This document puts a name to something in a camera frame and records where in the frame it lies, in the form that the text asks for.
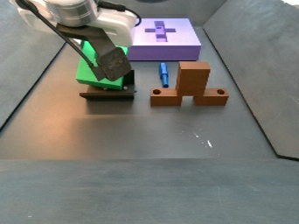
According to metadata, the purple board with cross slot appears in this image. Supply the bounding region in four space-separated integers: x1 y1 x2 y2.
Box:
127 18 202 61

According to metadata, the blue peg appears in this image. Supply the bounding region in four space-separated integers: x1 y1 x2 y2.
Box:
159 63 170 88

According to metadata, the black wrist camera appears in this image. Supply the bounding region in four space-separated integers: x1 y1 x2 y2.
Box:
57 24 131 81

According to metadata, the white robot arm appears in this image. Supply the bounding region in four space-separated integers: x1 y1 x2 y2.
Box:
10 0 141 47

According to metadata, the green U-shaped block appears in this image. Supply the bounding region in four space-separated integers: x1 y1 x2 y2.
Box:
77 40 125 90

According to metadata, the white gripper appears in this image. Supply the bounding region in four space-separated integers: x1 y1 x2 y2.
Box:
10 0 138 47

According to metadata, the black angle fixture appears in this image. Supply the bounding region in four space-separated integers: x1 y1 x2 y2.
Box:
79 71 137 101

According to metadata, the brown T-shaped block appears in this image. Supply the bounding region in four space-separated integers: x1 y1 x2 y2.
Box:
150 61 230 107

